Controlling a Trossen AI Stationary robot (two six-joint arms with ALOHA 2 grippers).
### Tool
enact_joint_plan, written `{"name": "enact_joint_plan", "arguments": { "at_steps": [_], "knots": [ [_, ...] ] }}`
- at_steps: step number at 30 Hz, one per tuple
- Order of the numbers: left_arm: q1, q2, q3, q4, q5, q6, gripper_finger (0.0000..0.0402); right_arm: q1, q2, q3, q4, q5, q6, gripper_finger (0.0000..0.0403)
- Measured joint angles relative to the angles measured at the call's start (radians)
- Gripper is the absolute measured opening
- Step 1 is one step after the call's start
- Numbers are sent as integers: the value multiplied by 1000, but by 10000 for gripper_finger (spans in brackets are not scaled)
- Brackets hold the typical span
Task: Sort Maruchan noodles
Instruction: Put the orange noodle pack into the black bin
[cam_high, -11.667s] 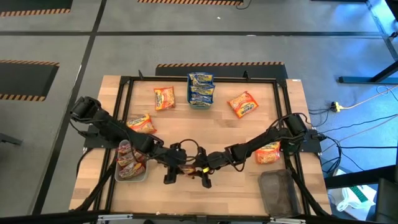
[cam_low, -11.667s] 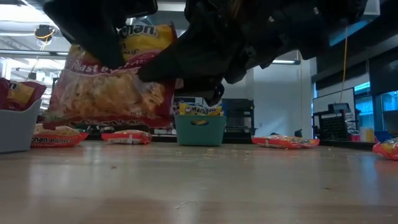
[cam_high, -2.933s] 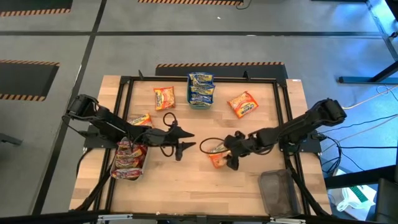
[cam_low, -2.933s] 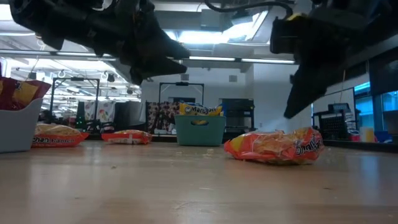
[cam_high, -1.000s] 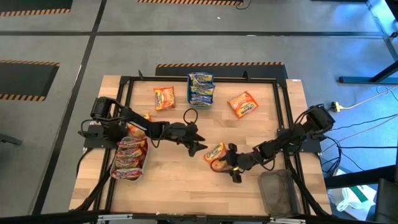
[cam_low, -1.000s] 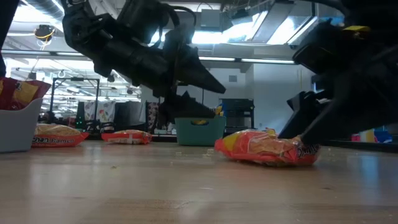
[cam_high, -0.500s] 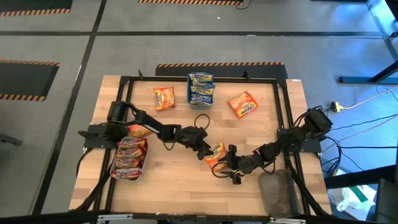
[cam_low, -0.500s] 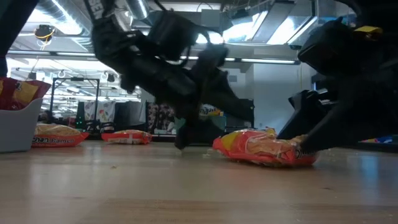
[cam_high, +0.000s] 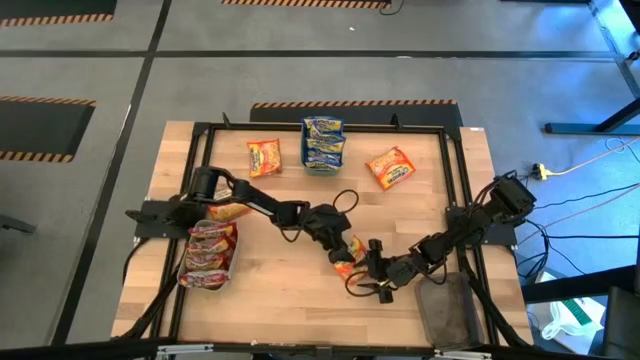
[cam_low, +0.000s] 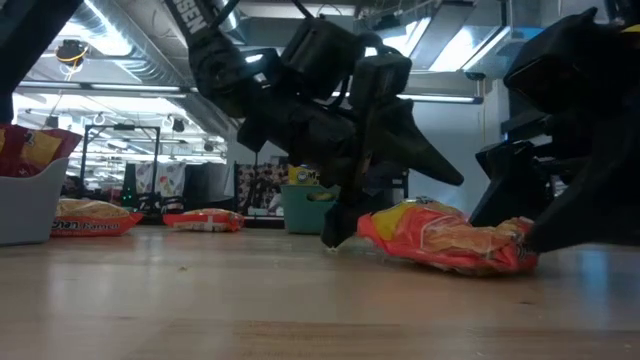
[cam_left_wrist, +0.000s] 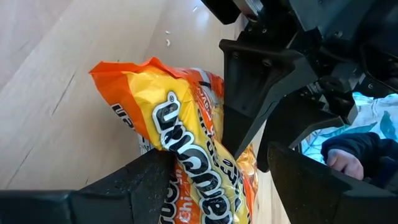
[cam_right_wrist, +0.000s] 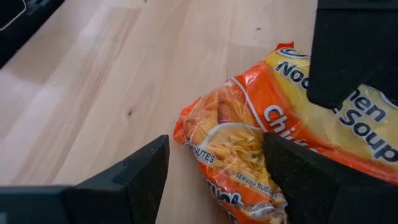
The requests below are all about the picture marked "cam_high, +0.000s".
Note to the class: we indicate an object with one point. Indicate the black desk leg frame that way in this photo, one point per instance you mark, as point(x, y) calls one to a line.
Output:
point(575, 128)

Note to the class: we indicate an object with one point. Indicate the black aluminium table frame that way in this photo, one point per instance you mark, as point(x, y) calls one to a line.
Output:
point(350, 128)

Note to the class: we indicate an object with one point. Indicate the black furniture foot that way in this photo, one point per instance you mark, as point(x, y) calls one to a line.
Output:
point(15, 224)

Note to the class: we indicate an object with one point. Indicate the yellow power strip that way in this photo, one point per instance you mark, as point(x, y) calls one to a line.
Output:
point(539, 171)

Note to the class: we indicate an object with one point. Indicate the blue Maruchan soy ramen packet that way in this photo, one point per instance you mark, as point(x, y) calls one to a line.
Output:
point(326, 144)
point(322, 160)
point(324, 126)

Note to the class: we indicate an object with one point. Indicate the light grey plastic bin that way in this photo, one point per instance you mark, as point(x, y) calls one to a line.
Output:
point(233, 270)

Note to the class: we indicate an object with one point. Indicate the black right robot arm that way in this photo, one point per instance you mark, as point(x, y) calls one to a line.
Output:
point(470, 225)

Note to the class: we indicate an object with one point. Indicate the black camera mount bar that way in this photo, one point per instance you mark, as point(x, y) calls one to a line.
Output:
point(100, 350)

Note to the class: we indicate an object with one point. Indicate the dark translucent plastic bin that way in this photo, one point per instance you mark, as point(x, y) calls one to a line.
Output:
point(447, 312)

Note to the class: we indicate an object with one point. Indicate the black hazard-striped floor mat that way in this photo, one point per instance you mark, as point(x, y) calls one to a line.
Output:
point(40, 130)
point(350, 114)
point(50, 7)
point(300, 2)

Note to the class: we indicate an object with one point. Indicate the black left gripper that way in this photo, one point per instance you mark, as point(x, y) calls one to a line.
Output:
point(327, 225)

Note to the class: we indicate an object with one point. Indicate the black chair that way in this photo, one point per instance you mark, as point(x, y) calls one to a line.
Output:
point(622, 325)

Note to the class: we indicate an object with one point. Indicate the white plastic bag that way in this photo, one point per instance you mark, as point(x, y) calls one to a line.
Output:
point(560, 325)

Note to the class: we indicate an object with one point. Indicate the black desk beam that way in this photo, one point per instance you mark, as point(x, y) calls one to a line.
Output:
point(575, 287)

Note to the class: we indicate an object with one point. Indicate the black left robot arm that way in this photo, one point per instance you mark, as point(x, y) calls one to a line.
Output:
point(260, 200)

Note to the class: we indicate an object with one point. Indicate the teal plastic bin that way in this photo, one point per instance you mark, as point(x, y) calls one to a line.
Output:
point(325, 172)

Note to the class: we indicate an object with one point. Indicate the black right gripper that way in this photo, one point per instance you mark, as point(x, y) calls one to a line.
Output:
point(400, 272)

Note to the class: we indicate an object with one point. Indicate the orange Maruchan chicken ramen packet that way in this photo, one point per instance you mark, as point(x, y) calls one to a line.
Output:
point(264, 158)
point(227, 212)
point(350, 274)
point(390, 169)

